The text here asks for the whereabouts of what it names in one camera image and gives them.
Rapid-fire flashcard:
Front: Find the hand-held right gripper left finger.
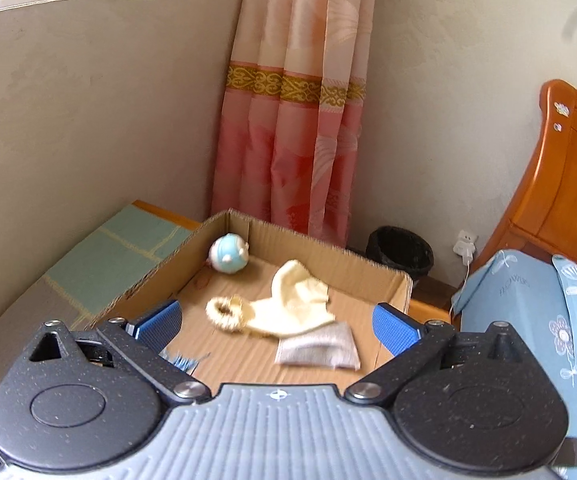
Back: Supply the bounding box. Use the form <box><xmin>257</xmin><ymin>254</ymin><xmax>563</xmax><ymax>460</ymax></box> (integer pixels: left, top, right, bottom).
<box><xmin>28</xmin><ymin>299</ymin><xmax>212</xmax><ymax>407</ymax></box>

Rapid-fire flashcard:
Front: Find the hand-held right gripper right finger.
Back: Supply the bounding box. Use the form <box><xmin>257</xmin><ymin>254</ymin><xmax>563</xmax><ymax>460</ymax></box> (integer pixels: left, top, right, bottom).
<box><xmin>343</xmin><ymin>302</ymin><xmax>532</xmax><ymax>407</ymax></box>

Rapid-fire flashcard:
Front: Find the blue tassel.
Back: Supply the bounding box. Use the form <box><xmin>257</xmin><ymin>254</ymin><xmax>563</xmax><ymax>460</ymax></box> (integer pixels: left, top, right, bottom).
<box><xmin>161</xmin><ymin>352</ymin><xmax>212</xmax><ymax>374</ymax></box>

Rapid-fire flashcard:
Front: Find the cream hair scrunchie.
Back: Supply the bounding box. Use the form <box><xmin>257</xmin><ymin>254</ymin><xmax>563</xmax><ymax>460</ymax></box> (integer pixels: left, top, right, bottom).
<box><xmin>205</xmin><ymin>296</ymin><xmax>254</xmax><ymax>334</ymax></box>

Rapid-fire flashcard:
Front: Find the grey fabric pouch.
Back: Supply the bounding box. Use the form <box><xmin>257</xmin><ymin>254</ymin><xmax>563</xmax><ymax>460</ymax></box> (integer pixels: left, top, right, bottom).
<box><xmin>274</xmin><ymin>322</ymin><xmax>360</xmax><ymax>371</ymax></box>

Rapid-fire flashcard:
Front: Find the cardboard box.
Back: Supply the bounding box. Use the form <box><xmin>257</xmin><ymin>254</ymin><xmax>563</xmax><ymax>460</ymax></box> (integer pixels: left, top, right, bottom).
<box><xmin>84</xmin><ymin>209</ymin><xmax>414</xmax><ymax>394</ymax></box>

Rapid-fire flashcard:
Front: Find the round blue plush toy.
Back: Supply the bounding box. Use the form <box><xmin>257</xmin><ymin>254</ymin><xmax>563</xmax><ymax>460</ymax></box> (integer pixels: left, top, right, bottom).
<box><xmin>208</xmin><ymin>233</ymin><xmax>250</xmax><ymax>276</ymax></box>

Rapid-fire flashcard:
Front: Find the cream cloth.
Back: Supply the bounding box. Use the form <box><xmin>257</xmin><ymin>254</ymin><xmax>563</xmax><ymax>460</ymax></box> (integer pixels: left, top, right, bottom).
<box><xmin>247</xmin><ymin>259</ymin><xmax>337</xmax><ymax>339</ymax></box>

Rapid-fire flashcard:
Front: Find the black waste bin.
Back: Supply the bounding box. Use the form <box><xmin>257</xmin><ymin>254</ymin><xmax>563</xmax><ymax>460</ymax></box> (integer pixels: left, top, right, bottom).
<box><xmin>365</xmin><ymin>226</ymin><xmax>435</xmax><ymax>282</ymax></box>

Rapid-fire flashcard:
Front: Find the checked grey-green tablecloth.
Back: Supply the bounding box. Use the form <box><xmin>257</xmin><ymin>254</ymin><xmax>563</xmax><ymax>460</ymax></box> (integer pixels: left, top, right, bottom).
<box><xmin>0</xmin><ymin>203</ymin><xmax>195</xmax><ymax>463</ymax></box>

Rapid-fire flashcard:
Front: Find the light blue pillow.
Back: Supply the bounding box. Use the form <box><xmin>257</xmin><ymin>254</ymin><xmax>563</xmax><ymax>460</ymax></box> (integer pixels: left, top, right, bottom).
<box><xmin>451</xmin><ymin>249</ymin><xmax>577</xmax><ymax>480</ymax></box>

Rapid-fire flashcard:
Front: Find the blue floral pillow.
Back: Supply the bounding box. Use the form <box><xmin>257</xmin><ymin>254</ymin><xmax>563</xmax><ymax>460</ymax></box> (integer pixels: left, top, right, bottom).
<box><xmin>552</xmin><ymin>254</ymin><xmax>577</xmax><ymax>341</ymax></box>

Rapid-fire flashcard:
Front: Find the pink patterned curtain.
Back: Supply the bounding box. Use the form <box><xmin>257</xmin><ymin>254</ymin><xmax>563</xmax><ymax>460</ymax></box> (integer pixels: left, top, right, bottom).
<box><xmin>211</xmin><ymin>0</ymin><xmax>380</xmax><ymax>249</ymax></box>

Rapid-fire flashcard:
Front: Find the wooden bed headboard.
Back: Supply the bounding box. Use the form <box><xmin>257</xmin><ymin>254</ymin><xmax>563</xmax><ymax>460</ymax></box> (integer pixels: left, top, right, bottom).
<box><xmin>468</xmin><ymin>79</ymin><xmax>577</xmax><ymax>274</ymax></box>

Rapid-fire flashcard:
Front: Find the white charging cable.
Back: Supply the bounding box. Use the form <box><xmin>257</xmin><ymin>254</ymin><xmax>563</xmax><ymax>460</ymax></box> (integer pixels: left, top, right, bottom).
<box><xmin>450</xmin><ymin>259</ymin><xmax>472</xmax><ymax>312</ymax></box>

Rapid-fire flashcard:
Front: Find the white wall charger plug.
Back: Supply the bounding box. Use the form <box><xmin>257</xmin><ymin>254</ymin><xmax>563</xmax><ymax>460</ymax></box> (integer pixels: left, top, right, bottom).
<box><xmin>452</xmin><ymin>230</ymin><xmax>479</xmax><ymax>266</ymax></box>

